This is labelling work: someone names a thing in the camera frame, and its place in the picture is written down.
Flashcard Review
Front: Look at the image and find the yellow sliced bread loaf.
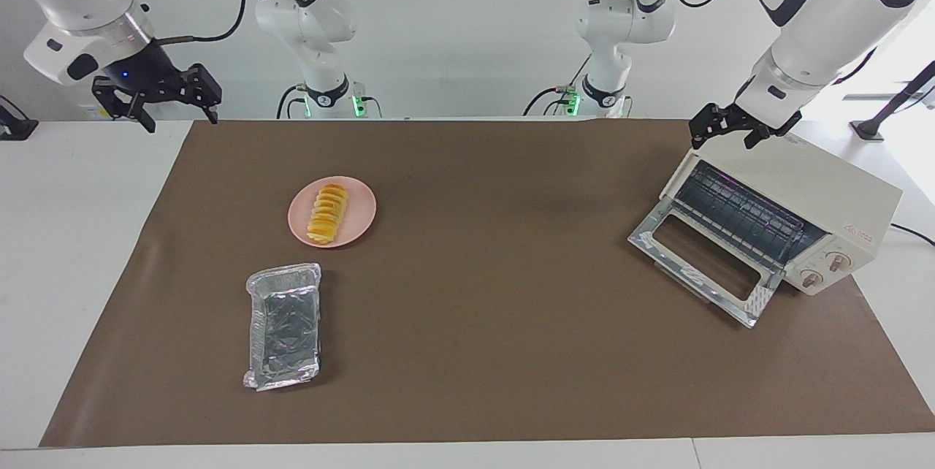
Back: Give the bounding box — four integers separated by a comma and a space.
307, 184, 350, 245

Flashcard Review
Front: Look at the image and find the metal oven wire rack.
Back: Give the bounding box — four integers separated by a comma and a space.
678, 162, 817, 263

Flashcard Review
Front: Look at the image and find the pink round plate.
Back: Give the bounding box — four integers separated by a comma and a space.
287, 176, 377, 248

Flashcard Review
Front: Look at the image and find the glass oven door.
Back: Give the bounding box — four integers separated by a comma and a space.
627, 199, 786, 329

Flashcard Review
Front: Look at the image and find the small black stand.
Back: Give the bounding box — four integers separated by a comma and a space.
0, 95, 39, 141

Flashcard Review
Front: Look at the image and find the cream toaster oven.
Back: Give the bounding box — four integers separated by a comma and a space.
660, 134, 904, 297

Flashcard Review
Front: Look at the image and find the black oven power cable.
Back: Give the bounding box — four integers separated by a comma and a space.
890, 223, 935, 247

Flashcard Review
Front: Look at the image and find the brown table mat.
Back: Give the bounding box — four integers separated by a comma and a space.
40, 118, 935, 448

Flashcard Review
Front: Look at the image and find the black right arm base cable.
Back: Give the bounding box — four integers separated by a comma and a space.
276, 84, 308, 119

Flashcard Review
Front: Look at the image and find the aluminium foil tray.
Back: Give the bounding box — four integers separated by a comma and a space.
243, 263, 323, 392

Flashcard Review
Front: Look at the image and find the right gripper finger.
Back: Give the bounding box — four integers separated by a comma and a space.
91, 77, 156, 134
179, 64, 224, 125

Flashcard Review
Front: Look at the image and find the black arm base cable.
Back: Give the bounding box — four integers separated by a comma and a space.
522, 53, 594, 117
276, 84, 308, 119

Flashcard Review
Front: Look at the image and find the tall black stand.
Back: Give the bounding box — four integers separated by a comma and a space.
850, 60, 935, 142

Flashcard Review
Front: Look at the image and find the black left arm base cable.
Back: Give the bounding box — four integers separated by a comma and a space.
522, 53, 594, 117

